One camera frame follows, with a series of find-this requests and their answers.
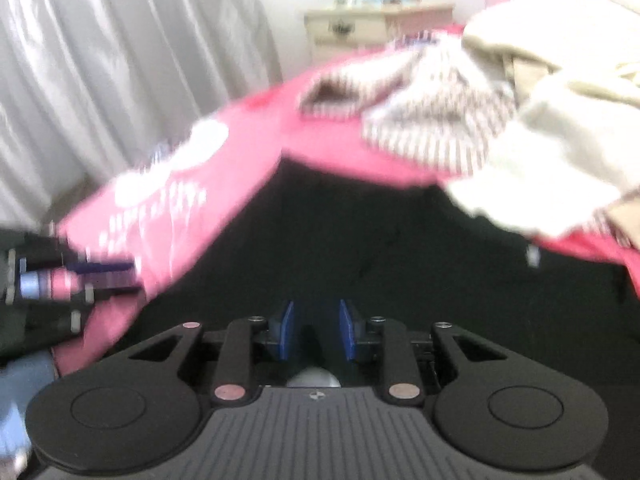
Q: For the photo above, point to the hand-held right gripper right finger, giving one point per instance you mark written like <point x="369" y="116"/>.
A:
<point x="346" y="328"/>

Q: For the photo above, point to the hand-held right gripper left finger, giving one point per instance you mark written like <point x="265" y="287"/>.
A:
<point x="287" y="326"/>

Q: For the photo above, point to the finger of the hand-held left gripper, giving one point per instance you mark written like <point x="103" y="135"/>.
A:
<point x="100" y="266"/>
<point x="112" y="291"/>

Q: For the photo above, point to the black garment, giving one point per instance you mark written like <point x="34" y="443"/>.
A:
<point x="380" y="240"/>

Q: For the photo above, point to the pink floral blanket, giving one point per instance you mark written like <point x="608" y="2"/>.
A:
<point x="240" y="130"/>

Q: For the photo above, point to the grey curtain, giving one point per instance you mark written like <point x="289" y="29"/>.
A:
<point x="110" y="70"/>

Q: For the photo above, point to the beige checked knit sweater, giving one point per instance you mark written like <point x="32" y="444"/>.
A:
<point x="440" y="110"/>

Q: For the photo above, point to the cream white garment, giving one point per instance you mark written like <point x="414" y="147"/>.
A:
<point x="565" y="135"/>

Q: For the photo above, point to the cream dresser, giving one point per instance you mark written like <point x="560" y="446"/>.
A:
<point x="360" y="27"/>

